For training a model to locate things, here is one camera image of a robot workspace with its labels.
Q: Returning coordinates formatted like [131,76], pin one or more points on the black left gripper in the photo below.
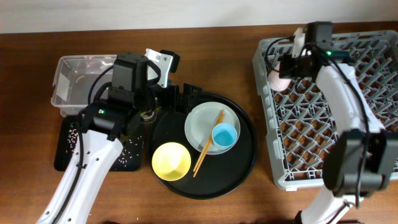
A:
[188,101]

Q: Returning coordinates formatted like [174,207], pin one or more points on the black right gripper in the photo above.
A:
[283,71]

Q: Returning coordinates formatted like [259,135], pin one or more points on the blue plastic cup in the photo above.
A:
[224,136]

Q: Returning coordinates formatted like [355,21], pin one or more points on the pink plastic cup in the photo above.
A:
[276,83]

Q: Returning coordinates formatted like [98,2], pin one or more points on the yellow bowl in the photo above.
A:
[171,161]

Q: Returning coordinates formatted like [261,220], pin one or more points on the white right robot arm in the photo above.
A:
[362,160]

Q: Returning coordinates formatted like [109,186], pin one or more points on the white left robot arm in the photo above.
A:
[103,131]

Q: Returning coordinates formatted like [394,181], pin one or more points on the grey dishwasher rack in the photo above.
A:
[300,128]

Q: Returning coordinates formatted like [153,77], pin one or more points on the grey round plate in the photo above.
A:
[201,121]

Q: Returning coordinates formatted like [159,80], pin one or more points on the black rectangular tray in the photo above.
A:
[129,159]

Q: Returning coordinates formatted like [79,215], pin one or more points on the round black tray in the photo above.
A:
[218,174]

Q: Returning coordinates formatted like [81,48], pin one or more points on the clear plastic bin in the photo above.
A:
[73,79]

